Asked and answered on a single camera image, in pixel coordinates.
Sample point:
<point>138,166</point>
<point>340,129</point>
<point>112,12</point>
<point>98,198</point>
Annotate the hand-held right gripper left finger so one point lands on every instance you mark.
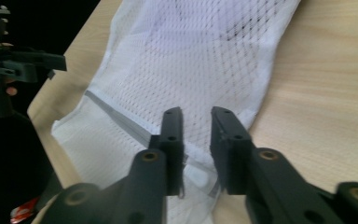
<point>172,155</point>

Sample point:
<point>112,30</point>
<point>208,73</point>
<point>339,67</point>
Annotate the white mesh laundry bag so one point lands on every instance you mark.
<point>183,77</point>

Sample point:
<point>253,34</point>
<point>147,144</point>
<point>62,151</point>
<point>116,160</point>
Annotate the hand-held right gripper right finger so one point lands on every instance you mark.
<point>231,155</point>

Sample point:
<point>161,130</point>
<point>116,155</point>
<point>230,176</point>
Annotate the pale garment inside bag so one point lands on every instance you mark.
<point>199,25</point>

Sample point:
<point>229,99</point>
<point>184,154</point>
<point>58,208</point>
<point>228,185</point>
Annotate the red and white item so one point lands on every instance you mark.
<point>24,211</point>

